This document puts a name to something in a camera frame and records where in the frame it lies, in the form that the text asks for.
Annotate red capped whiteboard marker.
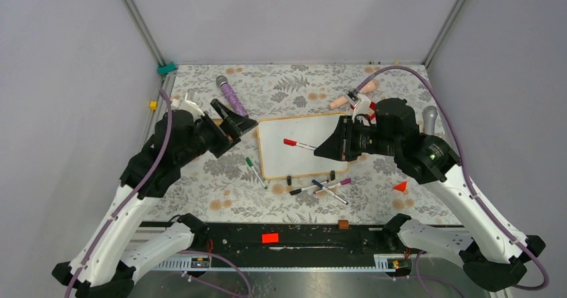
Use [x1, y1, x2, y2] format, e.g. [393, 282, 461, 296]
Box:
[283, 138, 316, 151]

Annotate yellow framed whiteboard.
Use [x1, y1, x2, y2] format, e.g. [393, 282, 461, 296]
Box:
[257, 113, 348, 180]

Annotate pink toy microphone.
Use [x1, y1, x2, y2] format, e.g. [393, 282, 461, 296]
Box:
[329, 80, 379, 110]

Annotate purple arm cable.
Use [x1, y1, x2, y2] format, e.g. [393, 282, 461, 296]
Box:
[64, 88, 253, 298]
[350, 65, 550, 298]

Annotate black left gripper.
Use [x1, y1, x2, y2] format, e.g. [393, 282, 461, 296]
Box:
[178, 98, 258, 166]

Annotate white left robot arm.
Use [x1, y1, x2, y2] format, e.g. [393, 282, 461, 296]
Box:
[51, 99, 257, 297]

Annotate red triangular block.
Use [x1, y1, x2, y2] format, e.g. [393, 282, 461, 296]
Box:
[393, 181, 407, 192]

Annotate magenta capped whiteboard marker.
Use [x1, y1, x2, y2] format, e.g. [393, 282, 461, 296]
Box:
[313, 178, 352, 194]

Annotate silver toy microphone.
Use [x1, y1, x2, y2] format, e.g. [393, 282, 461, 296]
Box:
[422, 106, 438, 135]

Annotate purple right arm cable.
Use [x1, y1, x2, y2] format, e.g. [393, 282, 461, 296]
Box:
[350, 65, 550, 298]

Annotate red tape label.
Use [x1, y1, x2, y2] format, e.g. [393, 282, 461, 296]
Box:
[261, 233, 279, 245]

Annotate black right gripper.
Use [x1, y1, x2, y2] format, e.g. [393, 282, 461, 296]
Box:
[314, 114, 400, 161]

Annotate floral patterned table mat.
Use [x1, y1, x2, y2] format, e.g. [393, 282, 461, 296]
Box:
[146, 64, 459, 225]

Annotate red rectangular plastic box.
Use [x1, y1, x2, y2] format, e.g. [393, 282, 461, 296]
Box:
[350, 94, 376, 123]

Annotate brown cylinder block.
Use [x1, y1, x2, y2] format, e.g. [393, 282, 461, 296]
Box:
[337, 219, 350, 230]

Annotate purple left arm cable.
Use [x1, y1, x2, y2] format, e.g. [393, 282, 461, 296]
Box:
[64, 88, 253, 298]

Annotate black capped whiteboard marker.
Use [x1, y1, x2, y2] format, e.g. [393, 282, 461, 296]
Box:
[289, 180, 330, 196]

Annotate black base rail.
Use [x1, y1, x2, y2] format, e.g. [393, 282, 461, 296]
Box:
[177, 222, 419, 271]

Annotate green capped whiteboard marker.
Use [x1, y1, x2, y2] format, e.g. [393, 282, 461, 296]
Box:
[245, 157, 267, 190]

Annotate teal corner clamp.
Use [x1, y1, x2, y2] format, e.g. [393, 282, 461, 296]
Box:
[157, 61, 177, 76]

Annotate blue capped whiteboard marker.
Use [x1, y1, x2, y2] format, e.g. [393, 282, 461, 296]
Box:
[312, 180, 349, 205]

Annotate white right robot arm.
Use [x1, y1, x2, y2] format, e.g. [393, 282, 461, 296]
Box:
[314, 98, 545, 292]

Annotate purple glitter toy microphone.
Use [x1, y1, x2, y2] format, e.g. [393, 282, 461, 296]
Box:
[215, 76, 249, 118]

